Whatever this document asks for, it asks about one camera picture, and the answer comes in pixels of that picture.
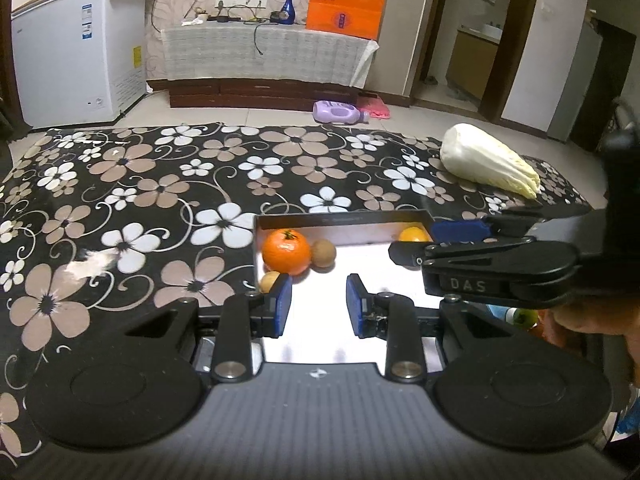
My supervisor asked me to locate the grey refrigerator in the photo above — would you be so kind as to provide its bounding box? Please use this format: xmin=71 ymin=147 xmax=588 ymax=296
xmin=547 ymin=15 xmax=631 ymax=144

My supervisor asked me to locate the white chest freezer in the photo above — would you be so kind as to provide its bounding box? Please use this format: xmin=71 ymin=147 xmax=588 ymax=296
xmin=11 ymin=0 xmax=148 ymax=130

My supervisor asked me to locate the brown kiwi fruit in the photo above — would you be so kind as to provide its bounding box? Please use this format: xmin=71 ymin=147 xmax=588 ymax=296
xmin=311 ymin=239 xmax=337 ymax=267

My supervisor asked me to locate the pink cloth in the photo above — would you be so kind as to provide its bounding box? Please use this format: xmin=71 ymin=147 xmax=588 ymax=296
xmin=356 ymin=94 xmax=392 ymax=121

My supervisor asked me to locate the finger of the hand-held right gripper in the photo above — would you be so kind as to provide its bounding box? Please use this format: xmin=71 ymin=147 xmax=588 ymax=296
xmin=388 ymin=236 xmax=539 ymax=267
xmin=430 ymin=203 xmax=594 ymax=243

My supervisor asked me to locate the black hanging cable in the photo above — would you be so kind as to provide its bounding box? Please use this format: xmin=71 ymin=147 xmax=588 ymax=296
xmin=252 ymin=22 xmax=271 ymax=59

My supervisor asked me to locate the black floral tablecloth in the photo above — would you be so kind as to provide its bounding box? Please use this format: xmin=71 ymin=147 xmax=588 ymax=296
xmin=0 ymin=122 xmax=597 ymax=466

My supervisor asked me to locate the orange cardboard box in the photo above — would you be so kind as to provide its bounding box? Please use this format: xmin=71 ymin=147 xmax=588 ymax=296
xmin=305 ymin=0 xmax=390 ymax=41

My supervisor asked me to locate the dark wooden door frame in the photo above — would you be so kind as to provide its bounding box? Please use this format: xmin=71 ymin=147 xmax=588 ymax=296
xmin=410 ymin=0 xmax=545 ymax=124

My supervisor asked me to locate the person's right hand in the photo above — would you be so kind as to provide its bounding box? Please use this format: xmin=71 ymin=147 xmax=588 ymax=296
xmin=549 ymin=299 xmax=640 ymax=344

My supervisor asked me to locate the white tray with brown rim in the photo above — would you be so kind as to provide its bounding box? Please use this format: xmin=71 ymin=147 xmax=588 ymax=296
xmin=192 ymin=209 xmax=446 ymax=379

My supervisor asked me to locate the napa cabbage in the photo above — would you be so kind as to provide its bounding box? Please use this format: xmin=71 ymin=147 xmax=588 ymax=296
xmin=440 ymin=123 xmax=543 ymax=199

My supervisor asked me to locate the wooden kitchen cabinet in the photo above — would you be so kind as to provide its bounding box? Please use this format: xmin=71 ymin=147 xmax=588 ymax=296
xmin=446 ymin=27 xmax=503 ymax=101

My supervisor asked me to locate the large tangerine with stem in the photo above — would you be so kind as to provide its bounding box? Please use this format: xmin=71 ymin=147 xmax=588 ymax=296
xmin=261 ymin=228 xmax=312 ymax=277

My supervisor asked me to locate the purple detergent bottle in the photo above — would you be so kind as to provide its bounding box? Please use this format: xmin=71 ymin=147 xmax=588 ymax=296
xmin=312 ymin=100 xmax=371 ymax=126

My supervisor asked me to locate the white lace cloth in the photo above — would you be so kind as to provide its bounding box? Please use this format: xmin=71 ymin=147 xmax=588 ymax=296
xmin=161 ymin=22 xmax=380 ymax=86

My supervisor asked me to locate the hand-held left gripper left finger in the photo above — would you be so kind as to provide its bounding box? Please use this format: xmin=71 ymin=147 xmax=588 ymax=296
xmin=125 ymin=273 xmax=295 ymax=385

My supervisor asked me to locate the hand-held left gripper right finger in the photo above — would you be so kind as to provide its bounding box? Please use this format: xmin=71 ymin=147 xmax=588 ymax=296
xmin=346 ymin=273 xmax=508 ymax=382

